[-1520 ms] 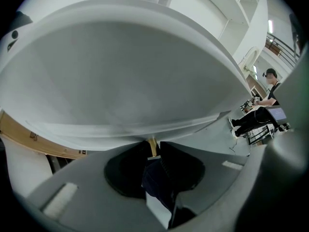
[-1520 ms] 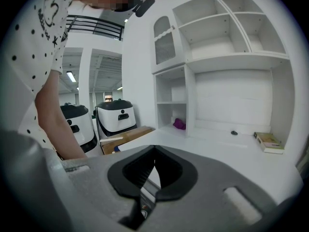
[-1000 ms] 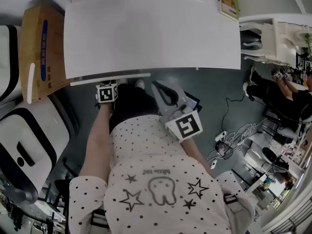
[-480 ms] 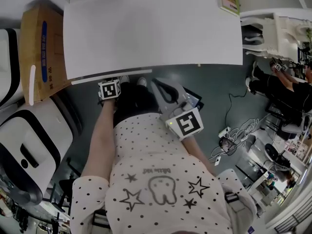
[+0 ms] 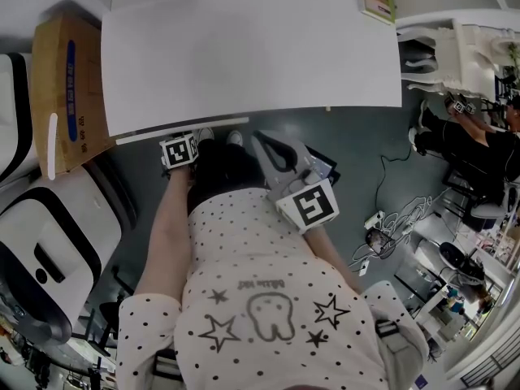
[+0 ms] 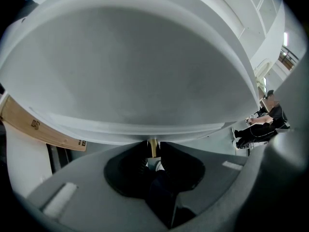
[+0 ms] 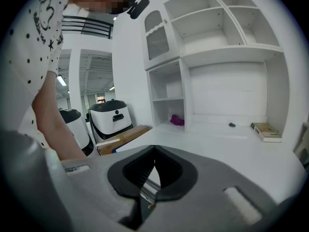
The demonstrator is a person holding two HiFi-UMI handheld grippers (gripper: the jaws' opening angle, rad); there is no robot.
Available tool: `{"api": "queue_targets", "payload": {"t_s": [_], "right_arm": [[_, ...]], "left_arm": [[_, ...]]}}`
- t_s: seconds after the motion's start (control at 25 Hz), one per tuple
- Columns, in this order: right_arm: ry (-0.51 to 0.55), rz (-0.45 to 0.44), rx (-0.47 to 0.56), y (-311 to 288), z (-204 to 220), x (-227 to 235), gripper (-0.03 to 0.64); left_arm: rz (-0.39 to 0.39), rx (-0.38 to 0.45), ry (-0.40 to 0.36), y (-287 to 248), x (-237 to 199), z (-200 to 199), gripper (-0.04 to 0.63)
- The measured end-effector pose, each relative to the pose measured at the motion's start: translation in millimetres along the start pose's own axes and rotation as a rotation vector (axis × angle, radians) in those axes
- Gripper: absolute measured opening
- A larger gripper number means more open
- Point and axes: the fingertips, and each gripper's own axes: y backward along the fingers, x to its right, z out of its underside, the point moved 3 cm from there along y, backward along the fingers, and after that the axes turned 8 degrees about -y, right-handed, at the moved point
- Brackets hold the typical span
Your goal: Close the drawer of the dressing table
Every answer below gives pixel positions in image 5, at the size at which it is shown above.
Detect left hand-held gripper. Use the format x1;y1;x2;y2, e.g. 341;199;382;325
158;132;201;179

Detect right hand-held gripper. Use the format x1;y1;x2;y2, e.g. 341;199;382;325
249;130;341;236

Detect white desk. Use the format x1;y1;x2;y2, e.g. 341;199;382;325
75;0;403;137

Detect person's left forearm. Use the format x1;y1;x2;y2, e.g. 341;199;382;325
133;164;194;300

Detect person's right forearm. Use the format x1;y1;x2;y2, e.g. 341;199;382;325
304;225;362;294

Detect person's black trousers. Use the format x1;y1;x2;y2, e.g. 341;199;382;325
187;139;269;210

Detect person's white dotted shirt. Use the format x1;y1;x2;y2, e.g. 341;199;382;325
115;187;430;390

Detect white power strip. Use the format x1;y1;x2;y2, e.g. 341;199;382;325
364;210;386;230

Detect brown cardboard box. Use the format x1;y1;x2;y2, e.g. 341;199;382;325
31;14;117;176

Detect white and black mobile robot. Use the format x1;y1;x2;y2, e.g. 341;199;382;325
0;51;41;186
0;164;137;345

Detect black office chair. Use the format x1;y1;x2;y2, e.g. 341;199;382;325
71;266;135;357

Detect black railing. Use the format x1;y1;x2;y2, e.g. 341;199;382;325
458;341;520;390

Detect black cable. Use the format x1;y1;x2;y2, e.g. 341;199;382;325
373;144;414;215

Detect white cable tangle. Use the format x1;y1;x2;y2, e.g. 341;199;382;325
349;195;444;275

